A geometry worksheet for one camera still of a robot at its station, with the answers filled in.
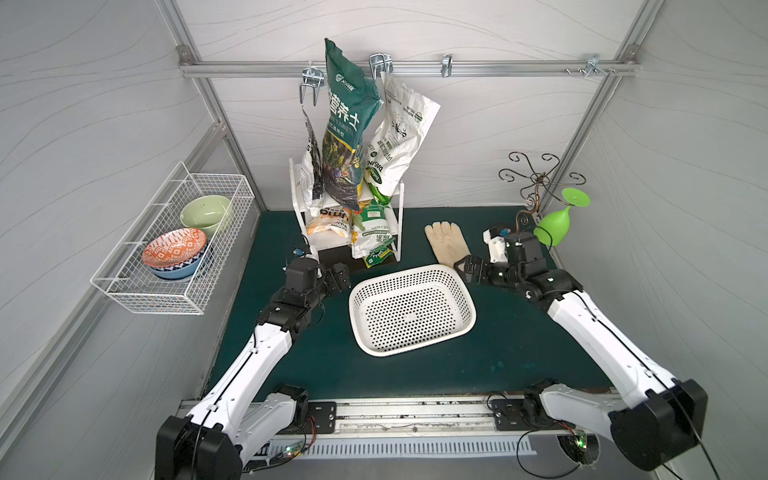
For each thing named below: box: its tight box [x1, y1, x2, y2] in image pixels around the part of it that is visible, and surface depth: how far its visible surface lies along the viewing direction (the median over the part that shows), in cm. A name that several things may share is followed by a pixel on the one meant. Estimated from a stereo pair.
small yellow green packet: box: [363, 238, 396, 269], surface depth 103 cm
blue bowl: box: [148, 241, 209, 280], surface depth 58 cm
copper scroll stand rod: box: [498, 151, 587, 233], surface depth 88 cm
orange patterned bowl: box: [142, 228, 207, 267], surface depth 64 cm
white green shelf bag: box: [351, 199, 398, 259], surface depth 90 cm
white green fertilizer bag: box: [364, 72, 441, 197], surface depth 69 cm
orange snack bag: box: [306, 206, 352, 237], surface depth 86 cm
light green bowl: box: [180, 195, 230, 239], surface depth 73 cm
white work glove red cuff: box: [424, 220, 472, 269], surface depth 113 cm
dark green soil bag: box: [322, 38, 383, 211], surface depth 61 cm
